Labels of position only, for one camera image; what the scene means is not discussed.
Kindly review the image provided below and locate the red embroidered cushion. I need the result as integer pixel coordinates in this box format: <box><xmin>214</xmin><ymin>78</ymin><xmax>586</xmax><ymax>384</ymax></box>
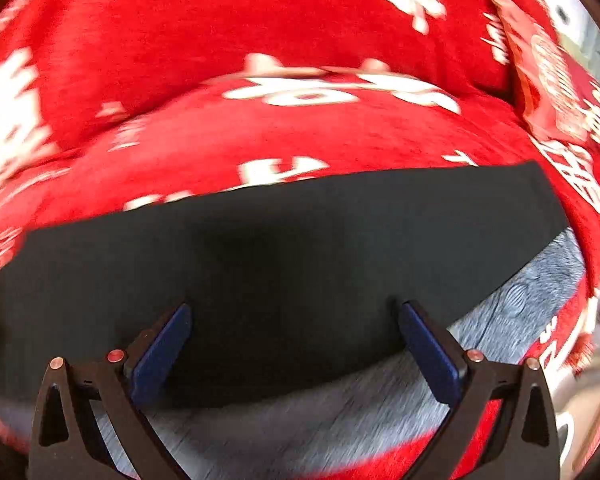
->
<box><xmin>491</xmin><ymin>0</ymin><xmax>600</xmax><ymax>152</ymax></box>

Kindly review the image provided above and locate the black pants patterned waistband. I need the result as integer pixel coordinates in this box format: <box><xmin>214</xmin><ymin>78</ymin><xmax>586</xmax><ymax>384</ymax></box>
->
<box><xmin>0</xmin><ymin>160</ymin><xmax>589</xmax><ymax>480</ymax></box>

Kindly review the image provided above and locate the red wedding sofa cover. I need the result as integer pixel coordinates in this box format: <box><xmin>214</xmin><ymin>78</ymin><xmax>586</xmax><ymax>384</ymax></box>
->
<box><xmin>0</xmin><ymin>0</ymin><xmax>600</xmax><ymax>479</ymax></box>

